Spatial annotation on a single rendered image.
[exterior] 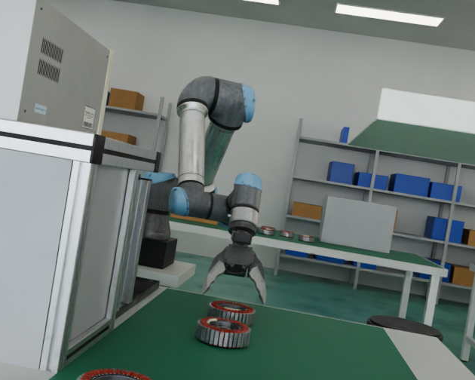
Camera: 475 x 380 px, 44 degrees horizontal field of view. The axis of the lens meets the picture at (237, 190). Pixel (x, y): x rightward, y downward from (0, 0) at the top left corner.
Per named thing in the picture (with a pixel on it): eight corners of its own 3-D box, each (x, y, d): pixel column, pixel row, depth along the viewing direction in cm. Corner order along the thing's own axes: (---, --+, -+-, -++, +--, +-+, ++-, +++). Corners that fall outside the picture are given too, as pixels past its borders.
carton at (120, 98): (116, 110, 806) (119, 92, 806) (142, 114, 803) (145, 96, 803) (108, 105, 766) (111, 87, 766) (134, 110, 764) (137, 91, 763)
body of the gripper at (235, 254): (249, 280, 151) (254, 238, 157) (253, 268, 144) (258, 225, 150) (219, 276, 151) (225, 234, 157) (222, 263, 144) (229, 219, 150)
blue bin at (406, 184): (387, 191, 772) (390, 173, 772) (420, 197, 768) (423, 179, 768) (393, 191, 730) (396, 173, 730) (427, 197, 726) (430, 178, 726)
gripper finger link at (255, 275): (271, 304, 147) (252, 273, 151) (274, 296, 142) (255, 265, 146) (260, 310, 146) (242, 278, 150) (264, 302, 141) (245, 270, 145)
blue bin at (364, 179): (352, 185, 776) (354, 173, 775) (379, 190, 774) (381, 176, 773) (357, 185, 734) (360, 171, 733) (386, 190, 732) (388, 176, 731)
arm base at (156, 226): (133, 230, 215) (137, 203, 215) (173, 237, 214) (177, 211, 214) (121, 233, 200) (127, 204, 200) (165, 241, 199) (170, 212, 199)
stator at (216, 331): (256, 342, 124) (258, 325, 124) (235, 353, 114) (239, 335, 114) (209, 329, 128) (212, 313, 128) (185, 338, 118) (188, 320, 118)
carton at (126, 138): (105, 145, 808) (106, 132, 807) (134, 150, 804) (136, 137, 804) (95, 142, 768) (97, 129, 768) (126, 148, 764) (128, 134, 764)
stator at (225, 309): (206, 311, 145) (209, 297, 145) (252, 319, 145) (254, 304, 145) (206, 323, 134) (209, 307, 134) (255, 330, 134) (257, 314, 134)
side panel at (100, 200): (99, 327, 117) (124, 167, 117) (113, 329, 117) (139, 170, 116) (38, 369, 89) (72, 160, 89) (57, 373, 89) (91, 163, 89)
